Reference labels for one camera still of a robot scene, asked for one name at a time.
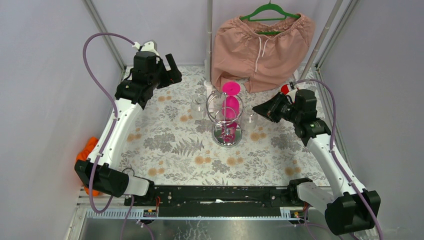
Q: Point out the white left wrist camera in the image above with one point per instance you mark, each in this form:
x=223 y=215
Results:
x=149 y=46

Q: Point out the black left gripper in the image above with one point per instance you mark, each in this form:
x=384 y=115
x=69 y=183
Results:
x=166 y=74

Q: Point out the chrome wire glass rack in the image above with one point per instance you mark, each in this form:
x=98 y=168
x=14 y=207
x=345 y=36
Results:
x=214 y=113

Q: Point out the clear ribbed wine glass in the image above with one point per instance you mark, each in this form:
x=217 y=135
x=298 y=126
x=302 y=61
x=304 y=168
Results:
x=198 y=106

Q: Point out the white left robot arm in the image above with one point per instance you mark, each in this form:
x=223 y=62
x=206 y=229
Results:
x=100 y=169

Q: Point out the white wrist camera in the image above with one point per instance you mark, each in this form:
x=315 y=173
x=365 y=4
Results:
x=293 y=93
x=149 y=46

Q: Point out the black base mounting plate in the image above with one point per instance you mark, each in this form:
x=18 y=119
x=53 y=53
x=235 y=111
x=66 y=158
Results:
x=221 y=201

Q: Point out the pink plastic wine glass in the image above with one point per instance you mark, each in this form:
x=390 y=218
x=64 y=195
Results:
x=231 y=110

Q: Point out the orange cloth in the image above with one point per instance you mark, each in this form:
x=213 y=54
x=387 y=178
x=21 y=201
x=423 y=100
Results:
x=83 y=156

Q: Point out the red plastic wine glass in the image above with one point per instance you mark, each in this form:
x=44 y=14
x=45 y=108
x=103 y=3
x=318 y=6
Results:
x=285 y=88

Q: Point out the pink drawstring shorts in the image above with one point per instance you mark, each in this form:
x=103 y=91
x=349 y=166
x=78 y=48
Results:
x=265 y=55

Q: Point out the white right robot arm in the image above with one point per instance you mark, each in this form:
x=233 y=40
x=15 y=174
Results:
x=350 y=207

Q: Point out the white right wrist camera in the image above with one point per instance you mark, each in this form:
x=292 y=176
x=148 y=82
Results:
x=293 y=93

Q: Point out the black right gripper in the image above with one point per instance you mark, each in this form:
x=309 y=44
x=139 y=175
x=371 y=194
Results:
x=269 y=108

